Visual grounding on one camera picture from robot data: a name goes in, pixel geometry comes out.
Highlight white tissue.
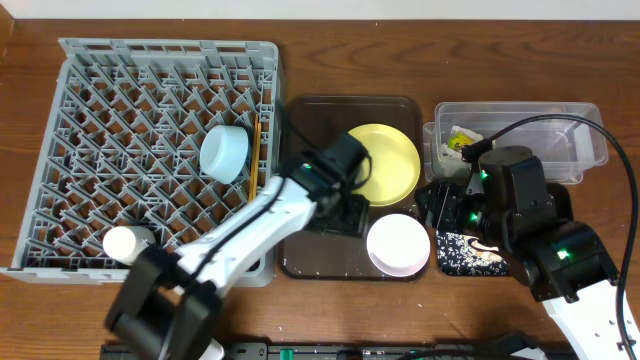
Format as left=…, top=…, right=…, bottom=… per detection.
left=440, top=135, right=465, bottom=165

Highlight yellow plate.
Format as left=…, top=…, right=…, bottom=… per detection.
left=348, top=123, right=421, bottom=207

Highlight white bowl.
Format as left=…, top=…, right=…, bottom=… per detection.
left=366, top=214, right=431, bottom=277

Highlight green snack wrapper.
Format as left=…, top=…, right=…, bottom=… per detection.
left=447, top=126, right=484, bottom=151

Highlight light blue bowl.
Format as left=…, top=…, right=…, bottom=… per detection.
left=199, top=125, right=249, bottom=184

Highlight white cup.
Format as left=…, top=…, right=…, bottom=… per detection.
left=102, top=226, right=156, bottom=265

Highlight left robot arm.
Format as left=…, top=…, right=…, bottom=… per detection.
left=104, top=133, right=373, bottom=359

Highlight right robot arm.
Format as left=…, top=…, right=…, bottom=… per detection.
left=415, top=146, right=639, bottom=359

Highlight grey dishwasher rack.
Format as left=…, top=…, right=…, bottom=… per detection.
left=2, top=38, right=284, bottom=285

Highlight black tray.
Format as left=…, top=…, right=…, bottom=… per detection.
left=434, top=181, right=576, bottom=278

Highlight spilled rice scraps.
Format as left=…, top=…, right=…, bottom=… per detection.
left=436, top=232, right=508, bottom=277

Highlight dark brown serving tray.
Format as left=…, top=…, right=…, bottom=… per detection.
left=277, top=96, right=426, bottom=282

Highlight clear plastic bin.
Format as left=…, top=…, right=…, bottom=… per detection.
left=423, top=101, right=609, bottom=185

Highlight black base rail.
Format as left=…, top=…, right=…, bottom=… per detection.
left=99, top=329, right=566, bottom=360

